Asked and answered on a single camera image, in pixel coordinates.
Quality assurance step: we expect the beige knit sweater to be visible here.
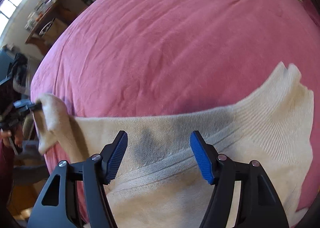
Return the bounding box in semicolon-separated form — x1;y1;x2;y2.
32;61;315;228

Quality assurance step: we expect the person left forearm red sleeve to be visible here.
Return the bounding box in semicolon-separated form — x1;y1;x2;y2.
0;141;15;211

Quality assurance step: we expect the person left hand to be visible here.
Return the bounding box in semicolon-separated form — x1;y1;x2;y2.
1;125;24;147

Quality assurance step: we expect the pink bed blanket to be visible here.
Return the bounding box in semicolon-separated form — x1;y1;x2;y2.
31;0;319;227

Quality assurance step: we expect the dark pink pillow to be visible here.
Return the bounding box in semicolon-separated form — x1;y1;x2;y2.
302;0;320;27

